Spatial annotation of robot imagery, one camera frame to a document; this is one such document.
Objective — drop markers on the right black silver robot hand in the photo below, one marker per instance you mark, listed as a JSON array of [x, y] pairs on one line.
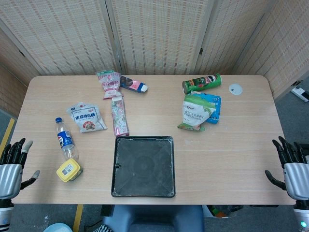
[[297, 178]]

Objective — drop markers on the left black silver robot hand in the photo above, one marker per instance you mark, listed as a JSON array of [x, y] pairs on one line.
[[9, 178]]

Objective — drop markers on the green white snack bag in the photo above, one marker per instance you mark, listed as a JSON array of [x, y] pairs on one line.
[[193, 113]]

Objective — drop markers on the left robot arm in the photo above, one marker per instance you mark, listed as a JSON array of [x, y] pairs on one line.
[[4, 215]]

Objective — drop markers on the black square tray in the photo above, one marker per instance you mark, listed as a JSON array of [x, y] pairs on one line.
[[143, 166]]

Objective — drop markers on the pink snack bag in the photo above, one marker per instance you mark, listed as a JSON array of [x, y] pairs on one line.
[[109, 84]]

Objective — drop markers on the yellow lidded green container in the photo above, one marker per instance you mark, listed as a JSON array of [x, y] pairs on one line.
[[68, 170]]

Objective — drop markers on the Pepsi plastic bottle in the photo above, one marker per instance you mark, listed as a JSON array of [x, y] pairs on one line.
[[65, 140]]

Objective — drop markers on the light blue round object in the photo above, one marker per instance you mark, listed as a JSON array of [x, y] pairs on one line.
[[58, 228]]

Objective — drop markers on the bin with colourful items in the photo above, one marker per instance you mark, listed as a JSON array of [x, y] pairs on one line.
[[222, 211]]

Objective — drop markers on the white power strip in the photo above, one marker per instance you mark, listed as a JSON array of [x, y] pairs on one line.
[[300, 91]]

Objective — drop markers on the white sugar bag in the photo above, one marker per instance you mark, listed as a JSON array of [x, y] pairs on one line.
[[85, 118]]

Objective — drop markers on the blue cookie box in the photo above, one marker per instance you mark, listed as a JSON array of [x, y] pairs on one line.
[[215, 116]]

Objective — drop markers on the black white striped cloth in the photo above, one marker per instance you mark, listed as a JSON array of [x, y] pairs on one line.
[[103, 228]]

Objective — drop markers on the white table grommet cap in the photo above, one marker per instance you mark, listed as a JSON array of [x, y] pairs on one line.
[[235, 89]]

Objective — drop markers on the pink floral box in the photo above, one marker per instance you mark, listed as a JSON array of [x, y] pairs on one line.
[[119, 116]]

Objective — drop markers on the green Pringles can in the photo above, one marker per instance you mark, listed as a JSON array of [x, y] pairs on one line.
[[201, 83]]

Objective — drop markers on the blue grey seat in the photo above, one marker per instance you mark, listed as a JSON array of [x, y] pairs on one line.
[[154, 217]]

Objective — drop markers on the dark blue pink carton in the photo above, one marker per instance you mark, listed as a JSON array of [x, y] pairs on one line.
[[132, 84]]

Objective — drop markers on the bamboo folding screen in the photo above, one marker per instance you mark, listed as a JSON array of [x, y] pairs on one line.
[[157, 36]]

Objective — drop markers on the black table leg bracket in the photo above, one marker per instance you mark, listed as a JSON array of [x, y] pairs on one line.
[[106, 210]]

